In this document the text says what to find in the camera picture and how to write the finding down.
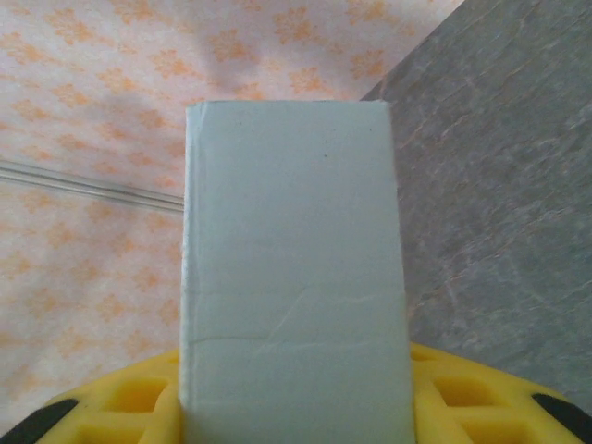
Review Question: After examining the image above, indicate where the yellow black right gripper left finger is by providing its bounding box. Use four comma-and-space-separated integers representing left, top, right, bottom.
0, 349, 185, 444

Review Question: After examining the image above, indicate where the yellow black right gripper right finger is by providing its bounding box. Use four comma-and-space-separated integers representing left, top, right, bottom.
408, 341, 592, 444

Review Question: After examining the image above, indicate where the light blue paper box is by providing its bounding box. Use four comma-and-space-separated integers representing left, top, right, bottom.
178, 99, 416, 444

